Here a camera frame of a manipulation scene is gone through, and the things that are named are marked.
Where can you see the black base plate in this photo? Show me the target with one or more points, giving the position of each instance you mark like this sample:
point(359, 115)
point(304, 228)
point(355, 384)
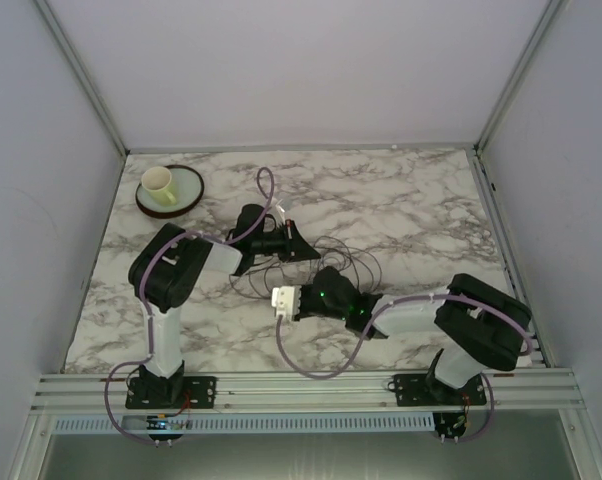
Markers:
point(195, 392)
point(415, 390)

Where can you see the grey slotted cable duct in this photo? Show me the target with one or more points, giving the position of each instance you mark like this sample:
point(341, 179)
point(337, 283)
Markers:
point(192, 424)

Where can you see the aluminium frame post right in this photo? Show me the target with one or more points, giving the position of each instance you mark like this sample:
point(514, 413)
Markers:
point(549, 15)

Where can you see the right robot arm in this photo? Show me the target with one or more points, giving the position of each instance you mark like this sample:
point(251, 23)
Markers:
point(486, 328)

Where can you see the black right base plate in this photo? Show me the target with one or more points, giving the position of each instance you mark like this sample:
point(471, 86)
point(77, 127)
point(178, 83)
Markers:
point(415, 390)

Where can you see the aluminium rail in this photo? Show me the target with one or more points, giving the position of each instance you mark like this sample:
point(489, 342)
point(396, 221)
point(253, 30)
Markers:
point(354, 391)
point(299, 147)

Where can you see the pale yellow mug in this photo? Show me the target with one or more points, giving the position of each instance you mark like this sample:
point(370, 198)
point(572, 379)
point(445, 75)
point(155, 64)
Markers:
point(159, 184)

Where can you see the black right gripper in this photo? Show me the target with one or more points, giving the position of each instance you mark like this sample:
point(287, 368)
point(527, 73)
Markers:
point(303, 313)

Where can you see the aluminium back rail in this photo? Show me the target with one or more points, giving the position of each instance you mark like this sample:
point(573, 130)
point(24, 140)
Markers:
point(299, 147)

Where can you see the brown rimmed white plate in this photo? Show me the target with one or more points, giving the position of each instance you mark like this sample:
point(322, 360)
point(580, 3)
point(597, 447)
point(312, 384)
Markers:
point(190, 188)

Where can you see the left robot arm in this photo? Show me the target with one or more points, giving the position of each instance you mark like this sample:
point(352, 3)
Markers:
point(163, 277)

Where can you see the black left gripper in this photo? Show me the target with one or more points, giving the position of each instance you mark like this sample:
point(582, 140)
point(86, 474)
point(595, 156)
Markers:
point(295, 247)

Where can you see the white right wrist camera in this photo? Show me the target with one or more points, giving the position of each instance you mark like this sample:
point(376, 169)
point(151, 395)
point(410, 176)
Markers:
point(286, 302)

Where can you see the aluminium front rail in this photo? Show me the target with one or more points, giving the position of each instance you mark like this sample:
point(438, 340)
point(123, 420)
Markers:
point(354, 391)

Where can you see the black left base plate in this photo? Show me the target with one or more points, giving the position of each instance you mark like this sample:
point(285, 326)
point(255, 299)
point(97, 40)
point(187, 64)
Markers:
point(195, 392)

